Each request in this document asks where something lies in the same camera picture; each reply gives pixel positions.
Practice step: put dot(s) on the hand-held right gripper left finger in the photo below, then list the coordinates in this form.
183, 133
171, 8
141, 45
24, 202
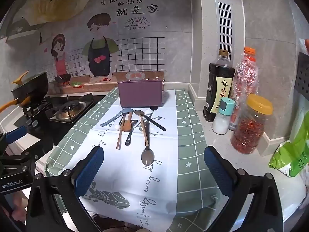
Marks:
89, 171

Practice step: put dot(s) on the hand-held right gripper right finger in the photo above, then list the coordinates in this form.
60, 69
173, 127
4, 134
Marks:
216, 166

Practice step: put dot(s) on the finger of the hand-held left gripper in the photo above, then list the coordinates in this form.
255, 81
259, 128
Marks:
15, 133
17, 160

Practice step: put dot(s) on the wooden chopstick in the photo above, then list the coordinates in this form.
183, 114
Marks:
119, 140

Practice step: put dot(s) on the white ball-ended utensil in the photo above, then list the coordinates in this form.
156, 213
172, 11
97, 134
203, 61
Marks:
117, 127

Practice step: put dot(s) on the blue-grey spoon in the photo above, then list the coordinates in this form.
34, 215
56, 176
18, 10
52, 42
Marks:
125, 111

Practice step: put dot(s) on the white ceramic spoon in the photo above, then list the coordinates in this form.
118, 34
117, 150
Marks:
148, 112

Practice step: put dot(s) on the purple utensil holder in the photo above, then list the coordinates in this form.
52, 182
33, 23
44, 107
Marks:
141, 93

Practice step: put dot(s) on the person's left hand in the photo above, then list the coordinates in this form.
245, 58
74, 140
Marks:
19, 205

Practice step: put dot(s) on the teal-capped salt shaker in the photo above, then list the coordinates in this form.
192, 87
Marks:
221, 123

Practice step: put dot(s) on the white printed cloth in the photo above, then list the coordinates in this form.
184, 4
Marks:
135, 178

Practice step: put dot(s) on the green checked tablecloth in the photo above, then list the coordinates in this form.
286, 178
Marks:
193, 125

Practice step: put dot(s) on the yellow-lidded chili flake jar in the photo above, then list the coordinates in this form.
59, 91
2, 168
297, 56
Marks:
248, 130

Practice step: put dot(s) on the gas stove burner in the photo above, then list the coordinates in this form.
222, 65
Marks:
70, 110

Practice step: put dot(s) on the green plastic bag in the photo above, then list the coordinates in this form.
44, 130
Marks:
292, 154

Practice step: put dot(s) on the dark soy sauce bottle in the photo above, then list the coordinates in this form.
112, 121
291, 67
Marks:
217, 89

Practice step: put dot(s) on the small dark utensil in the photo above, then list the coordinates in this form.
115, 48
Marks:
153, 108

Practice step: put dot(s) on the orange-capped chili bottle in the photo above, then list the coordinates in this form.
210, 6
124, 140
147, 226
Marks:
247, 77

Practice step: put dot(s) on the black perforated rack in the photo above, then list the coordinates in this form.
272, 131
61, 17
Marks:
303, 77

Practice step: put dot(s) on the white vent grille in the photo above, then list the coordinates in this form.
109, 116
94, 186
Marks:
224, 29

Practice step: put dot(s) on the cartoon wall poster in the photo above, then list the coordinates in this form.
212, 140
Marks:
72, 17

